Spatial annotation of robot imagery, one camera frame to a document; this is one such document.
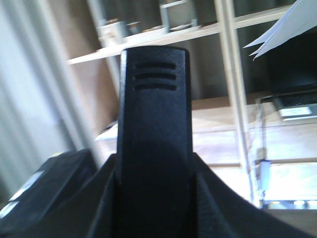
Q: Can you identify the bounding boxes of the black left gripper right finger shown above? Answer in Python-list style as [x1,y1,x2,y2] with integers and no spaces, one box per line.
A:
[189,152,317,238]

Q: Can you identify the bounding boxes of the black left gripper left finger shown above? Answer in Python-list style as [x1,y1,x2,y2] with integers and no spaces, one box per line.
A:
[0,153,117,238]

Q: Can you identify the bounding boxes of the black stapler with orange tab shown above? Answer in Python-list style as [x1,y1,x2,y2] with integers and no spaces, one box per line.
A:
[113,46,197,238]

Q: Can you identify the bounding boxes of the white paper sheets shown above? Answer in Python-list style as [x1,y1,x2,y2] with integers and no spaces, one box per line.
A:
[245,0,317,58]

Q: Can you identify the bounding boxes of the grey curtain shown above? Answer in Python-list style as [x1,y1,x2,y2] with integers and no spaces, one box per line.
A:
[0,0,94,201]

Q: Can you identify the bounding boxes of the wooden shelf unit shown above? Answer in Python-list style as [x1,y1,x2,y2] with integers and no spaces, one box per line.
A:
[69,0,317,209]

